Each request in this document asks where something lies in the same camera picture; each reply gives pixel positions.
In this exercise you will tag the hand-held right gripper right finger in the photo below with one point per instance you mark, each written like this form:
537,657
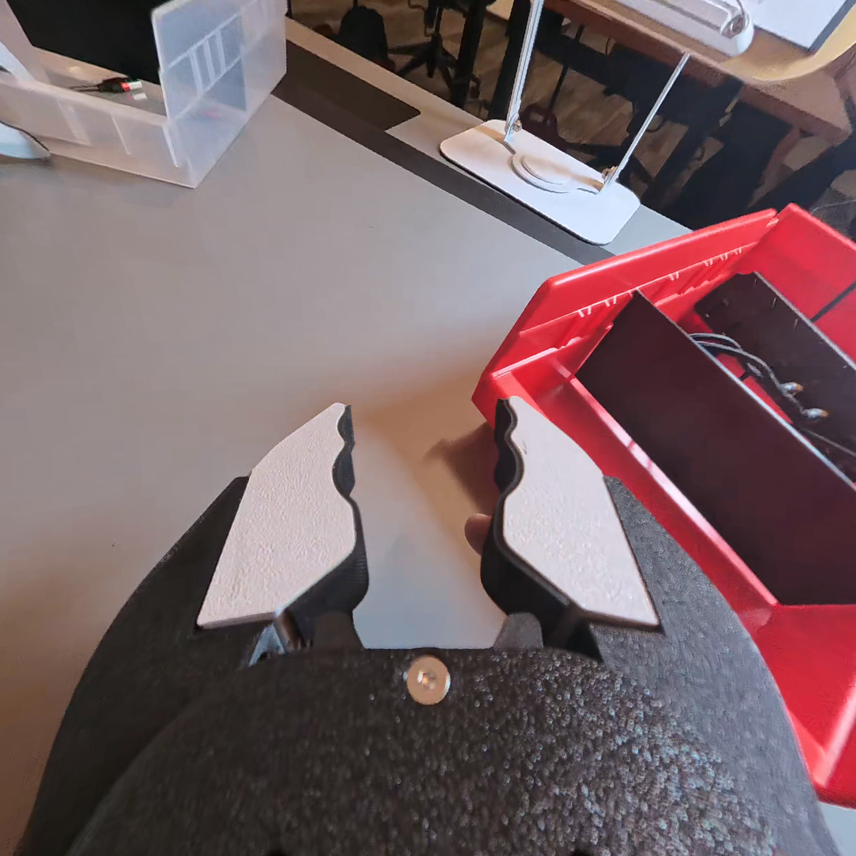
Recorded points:
568,535

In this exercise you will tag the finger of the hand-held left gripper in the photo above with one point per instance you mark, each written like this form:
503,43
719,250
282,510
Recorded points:
17,144

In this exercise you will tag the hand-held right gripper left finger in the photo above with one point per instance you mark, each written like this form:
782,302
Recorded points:
281,535

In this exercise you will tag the clear plastic bin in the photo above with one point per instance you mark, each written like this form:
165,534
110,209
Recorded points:
220,40

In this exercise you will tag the red plastic bin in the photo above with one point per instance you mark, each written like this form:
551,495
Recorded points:
802,669

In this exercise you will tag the person's right hand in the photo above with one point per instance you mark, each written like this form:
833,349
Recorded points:
478,535

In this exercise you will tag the black panel in clear bin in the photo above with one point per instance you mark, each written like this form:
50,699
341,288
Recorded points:
80,40

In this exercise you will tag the black divider panel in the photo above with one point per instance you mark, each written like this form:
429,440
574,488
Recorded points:
769,321
702,455

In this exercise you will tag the white desk lamp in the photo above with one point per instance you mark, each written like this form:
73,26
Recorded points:
588,207

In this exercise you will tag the black stand legs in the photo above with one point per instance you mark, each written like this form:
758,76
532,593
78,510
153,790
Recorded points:
434,47

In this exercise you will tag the wooden table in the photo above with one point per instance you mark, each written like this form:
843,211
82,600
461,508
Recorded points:
789,87

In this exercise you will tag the white paper sheet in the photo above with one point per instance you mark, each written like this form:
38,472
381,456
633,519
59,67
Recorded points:
802,17

